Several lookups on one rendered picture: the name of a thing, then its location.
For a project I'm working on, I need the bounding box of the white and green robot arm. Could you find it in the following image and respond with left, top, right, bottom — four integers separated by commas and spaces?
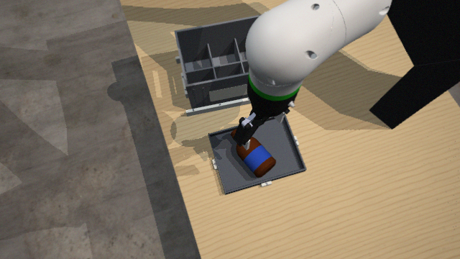
245, 0, 392, 113

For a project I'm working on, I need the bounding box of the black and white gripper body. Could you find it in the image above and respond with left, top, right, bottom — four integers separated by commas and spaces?
250, 103, 284, 120

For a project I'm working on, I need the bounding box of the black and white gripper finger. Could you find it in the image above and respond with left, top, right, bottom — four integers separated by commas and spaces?
274, 109, 290, 123
233, 113, 269, 150

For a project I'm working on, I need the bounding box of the brown bottle with blue label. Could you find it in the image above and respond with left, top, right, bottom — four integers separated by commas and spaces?
236, 137, 276, 178

